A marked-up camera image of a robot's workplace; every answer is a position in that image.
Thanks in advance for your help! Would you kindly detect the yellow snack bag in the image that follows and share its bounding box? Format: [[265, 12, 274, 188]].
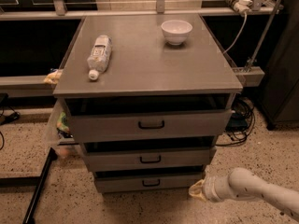
[[44, 69, 63, 85]]

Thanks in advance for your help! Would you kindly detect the black cable bundle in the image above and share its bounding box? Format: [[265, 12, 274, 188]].
[[215, 96, 256, 147]]

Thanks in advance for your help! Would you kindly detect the clear plastic storage bin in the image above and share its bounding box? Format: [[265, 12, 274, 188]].
[[43, 101, 78, 157]]

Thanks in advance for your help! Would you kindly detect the grey metal rail frame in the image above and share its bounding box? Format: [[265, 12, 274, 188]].
[[0, 0, 281, 98]]

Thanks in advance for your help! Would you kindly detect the clear plastic water bottle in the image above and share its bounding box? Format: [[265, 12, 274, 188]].
[[87, 35, 112, 80]]

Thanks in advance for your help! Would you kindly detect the dark grey cabinet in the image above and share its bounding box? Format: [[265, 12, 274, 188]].
[[256, 0, 299, 130]]

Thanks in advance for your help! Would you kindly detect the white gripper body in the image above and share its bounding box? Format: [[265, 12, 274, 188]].
[[203, 175, 233, 203]]

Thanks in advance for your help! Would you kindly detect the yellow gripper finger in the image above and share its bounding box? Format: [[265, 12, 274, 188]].
[[189, 179, 206, 202]]

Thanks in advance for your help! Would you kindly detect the white ceramic bowl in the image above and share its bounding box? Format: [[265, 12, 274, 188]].
[[161, 20, 192, 45]]

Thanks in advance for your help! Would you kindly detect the white power cable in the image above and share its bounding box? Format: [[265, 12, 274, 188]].
[[221, 12, 249, 55]]

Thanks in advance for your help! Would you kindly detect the black metal floor frame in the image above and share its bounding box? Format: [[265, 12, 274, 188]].
[[0, 148, 58, 224]]

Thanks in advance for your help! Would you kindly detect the grey drawer cabinet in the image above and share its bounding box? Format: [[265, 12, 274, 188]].
[[53, 14, 242, 180]]

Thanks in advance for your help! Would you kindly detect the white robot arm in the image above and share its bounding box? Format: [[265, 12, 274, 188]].
[[189, 168, 299, 221]]

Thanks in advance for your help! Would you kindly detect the grey drawer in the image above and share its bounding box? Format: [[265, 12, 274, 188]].
[[82, 147, 216, 172], [94, 172, 204, 193], [68, 109, 232, 143]]

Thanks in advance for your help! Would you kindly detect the white power strip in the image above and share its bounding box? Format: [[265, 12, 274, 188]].
[[224, 0, 252, 16]]

